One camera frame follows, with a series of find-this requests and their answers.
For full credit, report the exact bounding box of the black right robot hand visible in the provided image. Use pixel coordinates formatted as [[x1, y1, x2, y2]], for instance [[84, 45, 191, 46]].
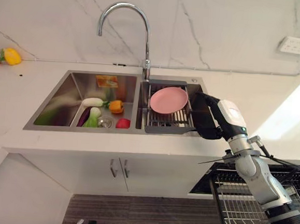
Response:
[[191, 91, 251, 142]]

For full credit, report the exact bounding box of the black dishwasher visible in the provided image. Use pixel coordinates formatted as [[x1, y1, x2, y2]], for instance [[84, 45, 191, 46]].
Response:
[[185, 150, 300, 224]]

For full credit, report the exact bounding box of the grey sink drying rack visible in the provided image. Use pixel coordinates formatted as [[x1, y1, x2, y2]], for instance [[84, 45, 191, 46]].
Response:
[[137, 78, 207, 138]]

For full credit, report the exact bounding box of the pink plate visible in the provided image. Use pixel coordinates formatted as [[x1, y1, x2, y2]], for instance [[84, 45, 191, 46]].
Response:
[[149, 85, 190, 116]]

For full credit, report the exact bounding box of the white cabinet door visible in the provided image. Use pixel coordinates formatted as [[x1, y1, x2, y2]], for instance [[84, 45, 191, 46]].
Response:
[[116, 155, 216, 199], [16, 148, 132, 197]]

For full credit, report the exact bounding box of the chrome gooseneck faucet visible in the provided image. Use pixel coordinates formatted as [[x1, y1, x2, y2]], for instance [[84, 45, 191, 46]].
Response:
[[94, 1, 156, 81]]

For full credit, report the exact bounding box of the orange bell pepper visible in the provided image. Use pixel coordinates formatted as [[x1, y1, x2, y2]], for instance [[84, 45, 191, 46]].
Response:
[[108, 99, 125, 115]]

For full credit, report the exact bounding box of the sink drain strainer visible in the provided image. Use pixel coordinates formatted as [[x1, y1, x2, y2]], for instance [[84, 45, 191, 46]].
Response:
[[97, 115, 114, 129]]

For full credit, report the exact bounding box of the orange sink label sticker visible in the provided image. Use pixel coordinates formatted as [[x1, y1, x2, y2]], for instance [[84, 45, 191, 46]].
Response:
[[95, 73, 120, 89]]

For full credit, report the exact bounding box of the green bok choy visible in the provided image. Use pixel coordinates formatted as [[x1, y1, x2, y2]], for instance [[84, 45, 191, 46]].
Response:
[[82, 106, 103, 129]]

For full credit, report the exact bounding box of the white radish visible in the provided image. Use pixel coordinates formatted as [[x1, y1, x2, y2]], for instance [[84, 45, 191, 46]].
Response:
[[81, 96, 110, 109]]

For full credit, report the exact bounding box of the stainless steel double sink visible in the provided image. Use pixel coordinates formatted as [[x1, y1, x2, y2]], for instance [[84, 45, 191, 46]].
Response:
[[22, 64, 213, 145]]

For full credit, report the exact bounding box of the purple eggplant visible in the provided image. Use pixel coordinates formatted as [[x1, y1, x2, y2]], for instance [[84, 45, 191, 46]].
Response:
[[76, 106, 92, 128]]

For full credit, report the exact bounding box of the yellow bell pepper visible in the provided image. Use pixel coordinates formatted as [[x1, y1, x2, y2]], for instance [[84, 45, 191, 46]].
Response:
[[0, 47, 23, 67]]

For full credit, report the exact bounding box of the dishwasher wire rack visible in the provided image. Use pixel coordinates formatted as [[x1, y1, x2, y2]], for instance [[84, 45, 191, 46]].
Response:
[[205, 163, 300, 224]]

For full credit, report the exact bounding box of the white wall power strip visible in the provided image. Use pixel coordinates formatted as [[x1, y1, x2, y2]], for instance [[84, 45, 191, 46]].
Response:
[[278, 35, 300, 56]]

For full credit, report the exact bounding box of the silver cabinet door handle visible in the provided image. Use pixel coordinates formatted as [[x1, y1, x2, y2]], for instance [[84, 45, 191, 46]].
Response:
[[121, 159, 132, 179], [109, 158, 119, 178]]

